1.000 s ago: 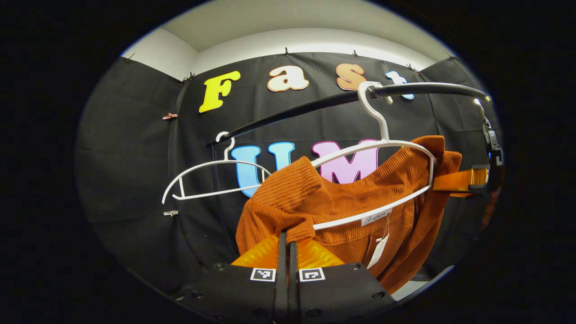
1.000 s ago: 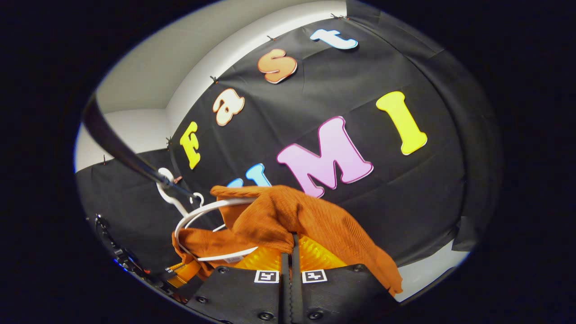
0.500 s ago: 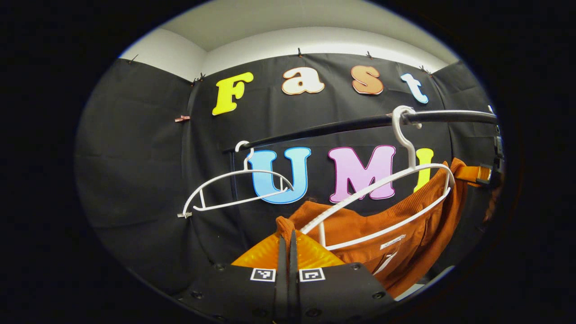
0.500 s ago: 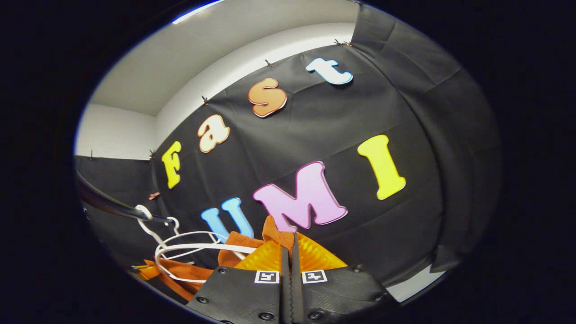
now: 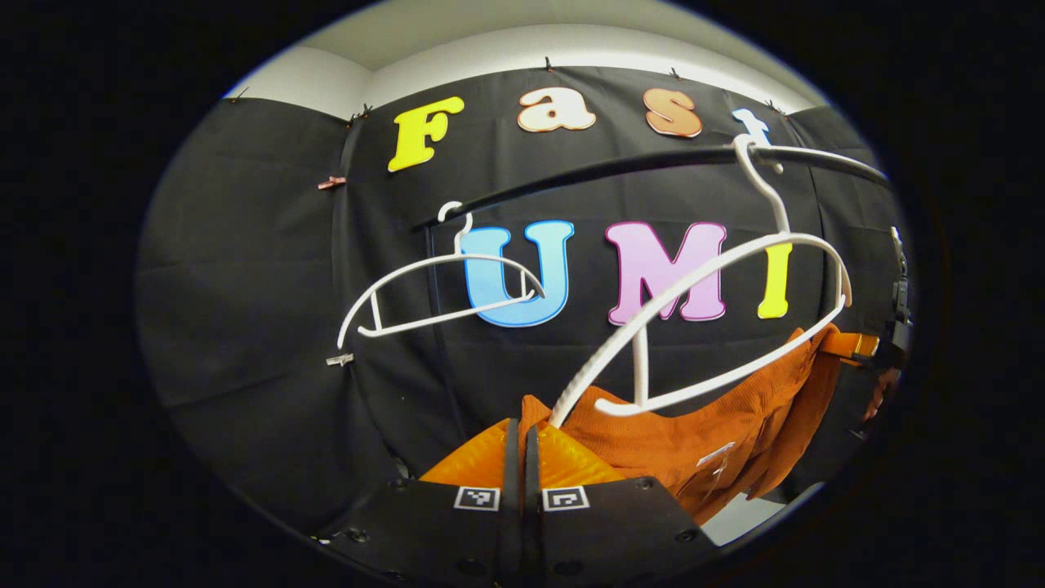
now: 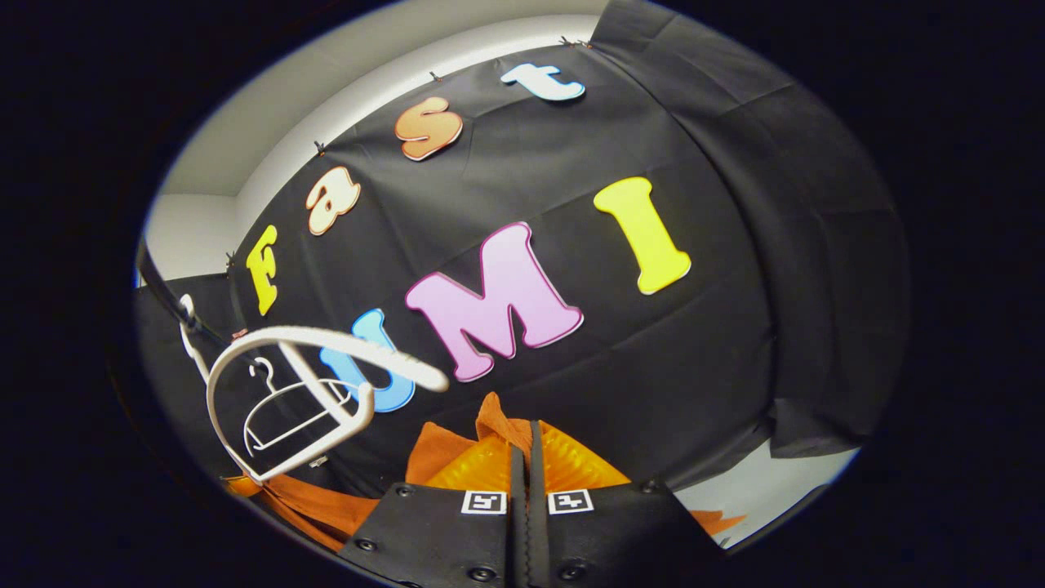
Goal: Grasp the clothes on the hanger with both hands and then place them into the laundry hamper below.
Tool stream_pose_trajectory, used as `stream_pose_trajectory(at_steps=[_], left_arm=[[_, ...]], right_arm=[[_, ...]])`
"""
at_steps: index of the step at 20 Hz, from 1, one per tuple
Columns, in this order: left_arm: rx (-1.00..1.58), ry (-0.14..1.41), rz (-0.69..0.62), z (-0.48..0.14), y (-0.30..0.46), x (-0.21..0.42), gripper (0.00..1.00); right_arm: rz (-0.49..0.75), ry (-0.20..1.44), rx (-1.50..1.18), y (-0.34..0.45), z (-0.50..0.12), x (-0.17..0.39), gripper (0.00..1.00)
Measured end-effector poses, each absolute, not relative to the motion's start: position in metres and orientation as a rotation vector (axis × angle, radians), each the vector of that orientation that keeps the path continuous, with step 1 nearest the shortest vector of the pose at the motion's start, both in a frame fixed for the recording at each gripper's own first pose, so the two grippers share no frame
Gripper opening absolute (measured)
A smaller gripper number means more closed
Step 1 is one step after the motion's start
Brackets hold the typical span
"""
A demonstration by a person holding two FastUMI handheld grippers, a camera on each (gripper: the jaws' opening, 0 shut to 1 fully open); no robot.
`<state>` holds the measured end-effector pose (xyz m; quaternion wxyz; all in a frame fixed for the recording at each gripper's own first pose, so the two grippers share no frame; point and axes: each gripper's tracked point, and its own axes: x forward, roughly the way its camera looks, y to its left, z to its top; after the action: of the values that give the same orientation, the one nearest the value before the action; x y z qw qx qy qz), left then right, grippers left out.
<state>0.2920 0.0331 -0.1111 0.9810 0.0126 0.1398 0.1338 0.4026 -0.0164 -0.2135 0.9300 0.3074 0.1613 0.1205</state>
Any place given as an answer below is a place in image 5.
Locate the white plastic clothes hanger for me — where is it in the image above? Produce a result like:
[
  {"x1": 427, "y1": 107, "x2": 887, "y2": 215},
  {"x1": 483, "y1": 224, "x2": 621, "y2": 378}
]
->
[
  {"x1": 549, "y1": 135, "x2": 854, "y2": 430},
  {"x1": 337, "y1": 201, "x2": 546, "y2": 350}
]

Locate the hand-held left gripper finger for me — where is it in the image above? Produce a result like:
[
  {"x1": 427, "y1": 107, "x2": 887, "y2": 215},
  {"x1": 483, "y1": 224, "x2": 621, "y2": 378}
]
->
[
  {"x1": 314, "y1": 418, "x2": 523, "y2": 588},
  {"x1": 522, "y1": 423, "x2": 721, "y2": 588}
]

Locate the black metal garment rack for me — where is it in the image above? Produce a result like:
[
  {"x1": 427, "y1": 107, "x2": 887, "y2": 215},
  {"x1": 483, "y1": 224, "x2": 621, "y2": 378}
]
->
[{"x1": 415, "y1": 144, "x2": 892, "y2": 446}]

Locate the orange corduroy shirt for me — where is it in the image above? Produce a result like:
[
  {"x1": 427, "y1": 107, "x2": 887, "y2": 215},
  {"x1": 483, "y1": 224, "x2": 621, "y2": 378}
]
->
[{"x1": 522, "y1": 323, "x2": 881, "y2": 528}]

